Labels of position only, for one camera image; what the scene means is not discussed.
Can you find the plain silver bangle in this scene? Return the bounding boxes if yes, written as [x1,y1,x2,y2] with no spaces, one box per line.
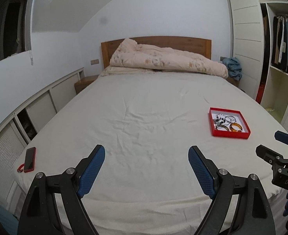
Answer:
[225,116,237,123]

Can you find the red jewelry box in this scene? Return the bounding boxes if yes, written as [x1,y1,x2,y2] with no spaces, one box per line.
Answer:
[208,107,251,139]

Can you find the amber bangle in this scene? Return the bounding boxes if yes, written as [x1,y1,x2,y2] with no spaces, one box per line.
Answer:
[229,123,243,132]

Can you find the red smartphone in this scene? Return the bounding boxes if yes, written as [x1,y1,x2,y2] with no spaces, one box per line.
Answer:
[17,147,36,173]

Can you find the dark brown bangle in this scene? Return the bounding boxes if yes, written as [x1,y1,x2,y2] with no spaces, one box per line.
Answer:
[215,125,229,131]

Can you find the white low cabinet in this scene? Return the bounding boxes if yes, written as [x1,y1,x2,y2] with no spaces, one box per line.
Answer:
[0,69,84,213]

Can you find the blue crumpled cloth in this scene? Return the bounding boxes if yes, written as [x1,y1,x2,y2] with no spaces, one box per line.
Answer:
[222,57,242,81]

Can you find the hanging clothes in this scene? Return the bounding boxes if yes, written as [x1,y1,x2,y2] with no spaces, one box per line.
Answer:
[271,15,288,74]

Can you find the wooden headboard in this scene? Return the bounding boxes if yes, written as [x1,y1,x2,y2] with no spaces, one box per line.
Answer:
[101,36,212,69]

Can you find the white bed sheet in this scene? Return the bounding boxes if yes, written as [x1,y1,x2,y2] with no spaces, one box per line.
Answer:
[14,72,288,234]

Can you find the wooden nightstand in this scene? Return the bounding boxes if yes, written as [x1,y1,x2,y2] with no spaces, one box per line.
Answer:
[74,75,98,94]

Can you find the floral beige comforter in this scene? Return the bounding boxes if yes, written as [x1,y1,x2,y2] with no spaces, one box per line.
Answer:
[102,38,228,79]

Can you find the wall switch plate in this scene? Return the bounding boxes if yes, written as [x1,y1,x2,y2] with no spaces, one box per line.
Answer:
[90,60,99,65]

